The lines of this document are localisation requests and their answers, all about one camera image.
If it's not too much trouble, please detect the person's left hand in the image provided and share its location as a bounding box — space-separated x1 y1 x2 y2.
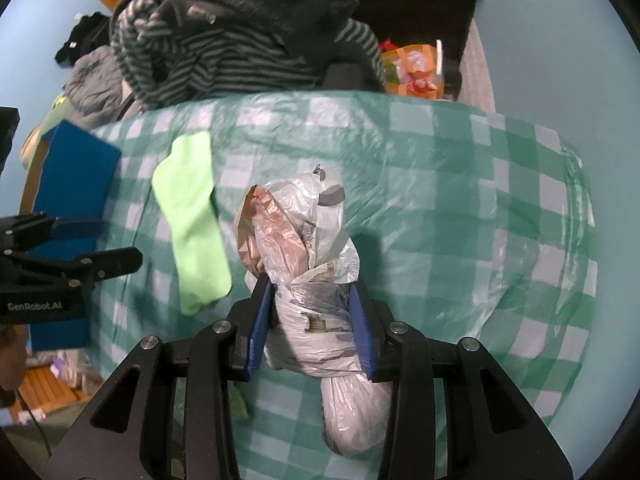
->
0 325 29 392

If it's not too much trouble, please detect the green white checkered tablecloth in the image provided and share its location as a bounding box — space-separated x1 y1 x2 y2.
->
87 91 598 480

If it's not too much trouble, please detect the green plush pillow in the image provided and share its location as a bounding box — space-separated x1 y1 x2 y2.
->
20 95 68 171

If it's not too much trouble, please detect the grey puffer jacket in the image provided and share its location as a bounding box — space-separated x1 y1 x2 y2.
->
62 45 131 123

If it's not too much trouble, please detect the black hanging garment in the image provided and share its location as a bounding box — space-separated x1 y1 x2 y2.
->
320 0 488 101

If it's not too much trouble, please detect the lime green sock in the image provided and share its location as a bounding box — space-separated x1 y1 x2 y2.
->
151 130 233 316

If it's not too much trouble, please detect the blue cardboard box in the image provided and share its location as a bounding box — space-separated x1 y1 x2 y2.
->
20 120 122 351

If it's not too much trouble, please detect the black clothes pile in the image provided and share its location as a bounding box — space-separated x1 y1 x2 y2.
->
54 12 113 66

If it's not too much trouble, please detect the knotted white plastic bag bundle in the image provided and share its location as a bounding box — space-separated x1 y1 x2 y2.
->
235 162 393 456

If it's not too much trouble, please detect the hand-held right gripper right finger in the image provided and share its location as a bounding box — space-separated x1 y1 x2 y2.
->
348 280 574 480

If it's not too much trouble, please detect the orange mesh bag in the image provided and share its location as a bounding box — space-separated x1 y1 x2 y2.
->
377 42 446 100

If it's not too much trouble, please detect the grey striped sweater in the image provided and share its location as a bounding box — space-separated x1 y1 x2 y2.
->
110 0 386 111

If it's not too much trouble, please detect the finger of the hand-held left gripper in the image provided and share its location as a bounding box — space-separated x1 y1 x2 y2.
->
10 246 144 291
0 212 103 253

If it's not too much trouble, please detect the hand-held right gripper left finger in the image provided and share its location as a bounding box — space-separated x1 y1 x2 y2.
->
50 275 276 480

